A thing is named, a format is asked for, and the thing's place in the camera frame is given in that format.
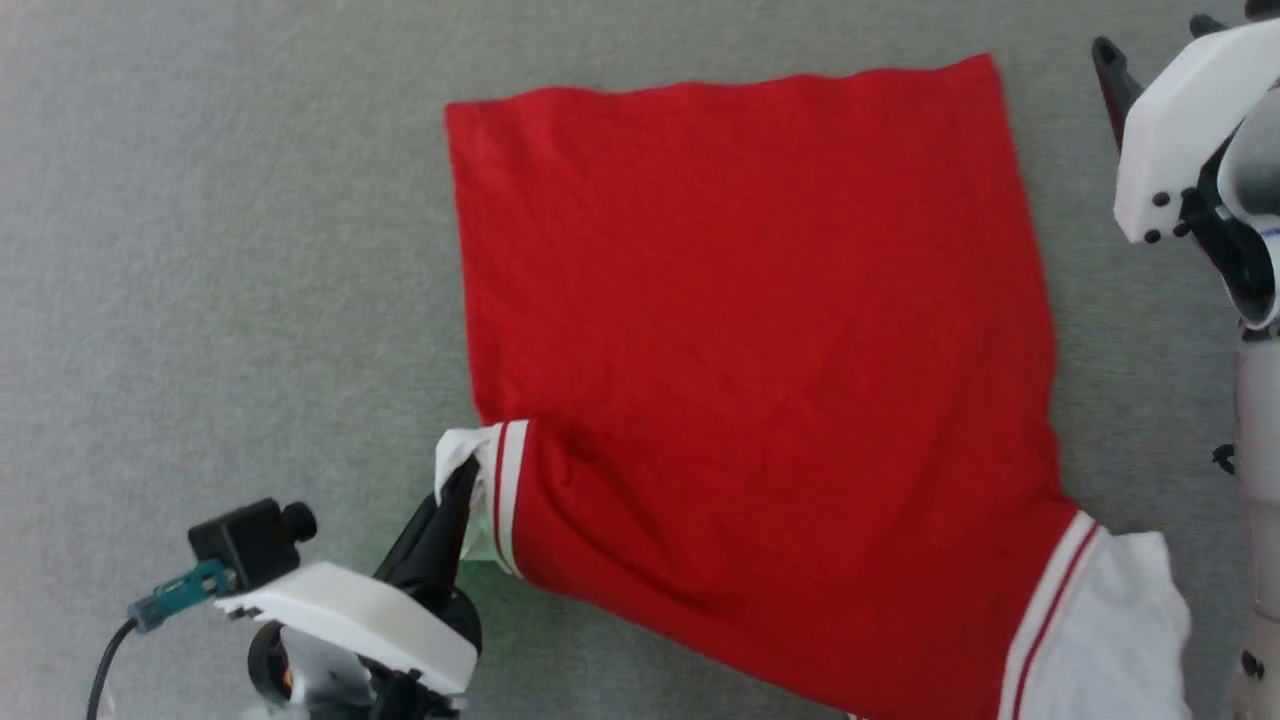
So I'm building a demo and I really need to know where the teal plug black camera cable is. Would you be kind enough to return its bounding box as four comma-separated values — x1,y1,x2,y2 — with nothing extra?
87,559,237,720

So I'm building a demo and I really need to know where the red jersey with white trim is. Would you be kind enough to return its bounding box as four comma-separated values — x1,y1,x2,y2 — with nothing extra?
435,52,1196,720

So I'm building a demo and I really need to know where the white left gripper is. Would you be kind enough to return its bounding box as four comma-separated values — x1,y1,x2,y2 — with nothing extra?
214,456,484,697

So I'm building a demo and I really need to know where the grey fabric sofa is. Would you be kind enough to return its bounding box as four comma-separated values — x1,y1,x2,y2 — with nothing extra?
0,0,1280,720

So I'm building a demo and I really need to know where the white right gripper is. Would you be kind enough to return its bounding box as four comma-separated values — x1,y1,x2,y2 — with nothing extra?
1091,13,1280,246

